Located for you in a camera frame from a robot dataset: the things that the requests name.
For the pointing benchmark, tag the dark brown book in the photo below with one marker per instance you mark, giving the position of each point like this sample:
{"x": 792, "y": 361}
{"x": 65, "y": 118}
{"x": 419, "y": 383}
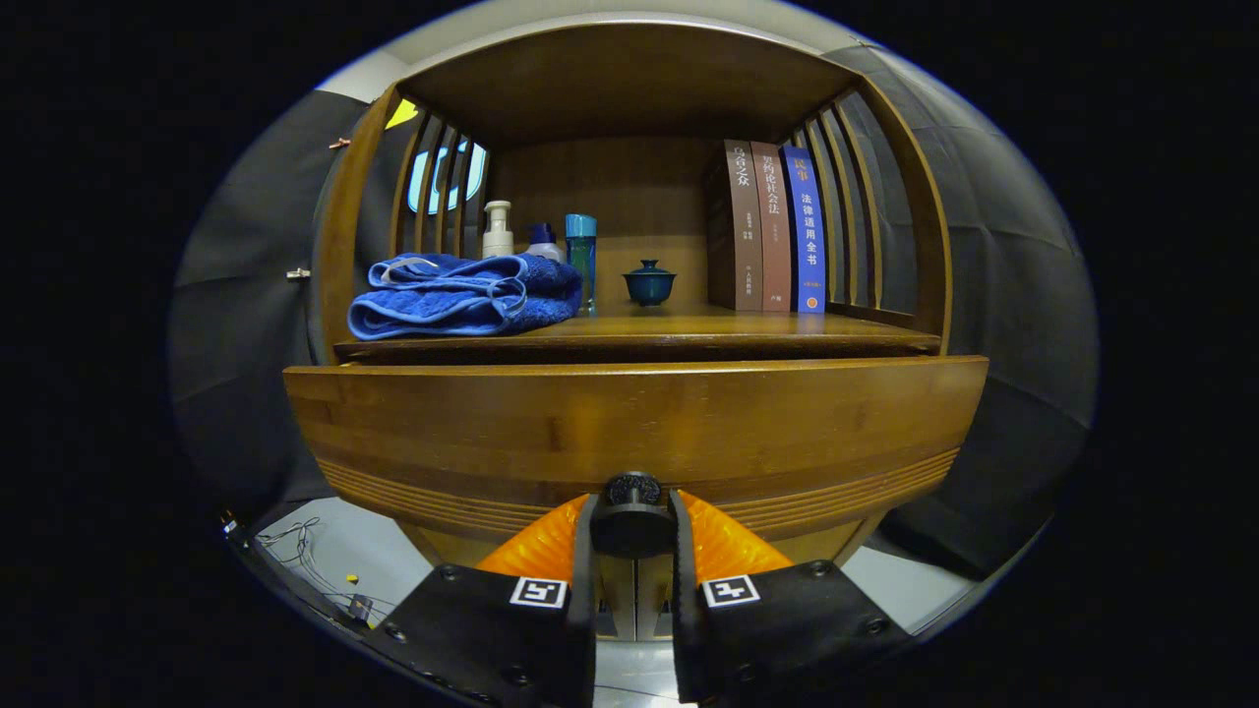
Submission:
{"x": 743, "y": 236}

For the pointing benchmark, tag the reddish brown book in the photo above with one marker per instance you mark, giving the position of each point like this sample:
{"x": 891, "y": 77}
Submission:
{"x": 775, "y": 236}

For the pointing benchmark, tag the blue lidded tea bowl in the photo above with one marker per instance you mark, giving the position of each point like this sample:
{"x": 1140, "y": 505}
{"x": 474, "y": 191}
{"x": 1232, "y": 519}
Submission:
{"x": 649, "y": 285}

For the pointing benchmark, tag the wooden drawer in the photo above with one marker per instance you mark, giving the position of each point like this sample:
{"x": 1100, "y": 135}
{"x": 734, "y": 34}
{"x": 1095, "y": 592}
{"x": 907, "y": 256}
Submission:
{"x": 629, "y": 423}

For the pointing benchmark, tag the white pump bottle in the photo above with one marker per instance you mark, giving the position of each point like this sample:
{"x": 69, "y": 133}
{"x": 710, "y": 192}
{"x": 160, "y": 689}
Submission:
{"x": 498, "y": 236}

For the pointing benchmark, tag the teal transparent bottle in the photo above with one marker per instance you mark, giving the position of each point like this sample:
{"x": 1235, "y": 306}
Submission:
{"x": 580, "y": 261}

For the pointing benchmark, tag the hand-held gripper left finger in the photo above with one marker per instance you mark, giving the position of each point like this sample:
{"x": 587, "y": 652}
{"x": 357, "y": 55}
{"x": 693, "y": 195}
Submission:
{"x": 492, "y": 629}

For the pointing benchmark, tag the white lotion bottle blue cap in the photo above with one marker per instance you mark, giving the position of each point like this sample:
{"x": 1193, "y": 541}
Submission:
{"x": 543, "y": 244}

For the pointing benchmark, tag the blue book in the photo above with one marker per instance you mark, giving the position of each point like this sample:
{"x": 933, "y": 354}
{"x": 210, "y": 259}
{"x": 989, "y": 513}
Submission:
{"x": 807, "y": 236}

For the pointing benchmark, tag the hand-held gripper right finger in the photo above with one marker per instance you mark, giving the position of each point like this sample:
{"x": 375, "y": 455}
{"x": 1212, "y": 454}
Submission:
{"x": 787, "y": 629}

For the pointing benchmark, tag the wooden cabinet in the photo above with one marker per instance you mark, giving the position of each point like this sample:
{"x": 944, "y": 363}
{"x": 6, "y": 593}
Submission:
{"x": 629, "y": 88}

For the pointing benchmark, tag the blue folded towel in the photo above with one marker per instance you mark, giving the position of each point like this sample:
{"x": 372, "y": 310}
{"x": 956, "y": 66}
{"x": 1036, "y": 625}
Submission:
{"x": 443, "y": 305}

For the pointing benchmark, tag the black drawer knob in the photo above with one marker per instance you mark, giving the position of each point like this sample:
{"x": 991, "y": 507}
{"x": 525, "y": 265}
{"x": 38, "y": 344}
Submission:
{"x": 632, "y": 521}

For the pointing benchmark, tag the wooden countertop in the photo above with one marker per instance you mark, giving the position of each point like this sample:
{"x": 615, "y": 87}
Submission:
{"x": 669, "y": 326}

